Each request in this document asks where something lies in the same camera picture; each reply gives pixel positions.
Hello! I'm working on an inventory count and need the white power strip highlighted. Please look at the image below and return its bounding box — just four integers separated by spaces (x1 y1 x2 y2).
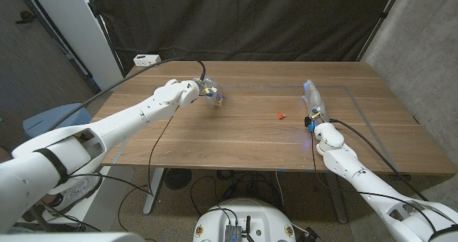
132 54 162 68

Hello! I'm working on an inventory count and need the grey electronics module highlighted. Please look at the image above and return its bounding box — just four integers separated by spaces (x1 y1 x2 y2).
224 224 243 242

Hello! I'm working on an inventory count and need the white floor cable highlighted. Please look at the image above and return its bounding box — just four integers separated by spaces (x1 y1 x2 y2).
274 170 286 210

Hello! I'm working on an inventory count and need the black door handle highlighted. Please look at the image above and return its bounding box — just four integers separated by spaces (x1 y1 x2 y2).
14 10 36 24

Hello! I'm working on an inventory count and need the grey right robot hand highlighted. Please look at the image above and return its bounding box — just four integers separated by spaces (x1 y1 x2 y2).
301 79 328 132

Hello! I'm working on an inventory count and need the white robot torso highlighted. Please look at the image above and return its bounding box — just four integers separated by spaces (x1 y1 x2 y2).
193 198 297 242

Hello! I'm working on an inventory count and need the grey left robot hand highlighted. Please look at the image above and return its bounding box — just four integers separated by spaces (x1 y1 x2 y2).
193 76 225 107

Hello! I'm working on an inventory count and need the grey table leg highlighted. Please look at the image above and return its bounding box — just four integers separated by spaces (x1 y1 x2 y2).
325 173 348 224

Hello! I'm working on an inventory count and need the black floor cable tangle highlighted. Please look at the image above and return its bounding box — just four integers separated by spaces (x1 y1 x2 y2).
189 169 287 218

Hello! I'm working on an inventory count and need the black backdrop stand pole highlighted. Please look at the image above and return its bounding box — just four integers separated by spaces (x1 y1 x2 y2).
84 0 126 78
356 0 407 62

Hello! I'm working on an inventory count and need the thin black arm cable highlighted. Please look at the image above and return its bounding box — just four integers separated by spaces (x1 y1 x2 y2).
67 105 180 232
310 130 437 233

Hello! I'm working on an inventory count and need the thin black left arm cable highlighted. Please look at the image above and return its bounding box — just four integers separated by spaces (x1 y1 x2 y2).
67 105 180 232

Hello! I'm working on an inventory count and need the black curtain backdrop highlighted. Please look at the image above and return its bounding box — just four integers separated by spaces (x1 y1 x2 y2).
87 0 398 74

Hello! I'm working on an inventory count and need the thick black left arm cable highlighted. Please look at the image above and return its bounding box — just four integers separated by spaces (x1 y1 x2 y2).
48 57 207 132

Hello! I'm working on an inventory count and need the white cabinet panel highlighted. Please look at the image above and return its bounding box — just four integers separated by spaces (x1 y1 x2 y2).
26 0 125 92

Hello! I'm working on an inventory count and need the blue padded stool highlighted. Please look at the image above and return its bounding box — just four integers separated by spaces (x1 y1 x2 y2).
22 102 93 139

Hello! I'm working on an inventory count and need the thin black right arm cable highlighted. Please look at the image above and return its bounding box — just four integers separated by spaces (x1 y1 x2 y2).
310 130 437 233

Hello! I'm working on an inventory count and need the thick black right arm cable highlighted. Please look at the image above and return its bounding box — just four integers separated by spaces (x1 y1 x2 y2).
328 118 429 202

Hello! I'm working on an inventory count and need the black round floor fan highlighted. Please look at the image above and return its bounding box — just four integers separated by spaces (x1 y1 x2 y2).
163 168 193 191

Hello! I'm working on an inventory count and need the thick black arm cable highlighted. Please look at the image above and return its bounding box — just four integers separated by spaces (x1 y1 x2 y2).
48 57 207 132
328 118 429 202

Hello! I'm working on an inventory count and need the white table leg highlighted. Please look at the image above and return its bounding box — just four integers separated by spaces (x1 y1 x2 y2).
142 167 165 216

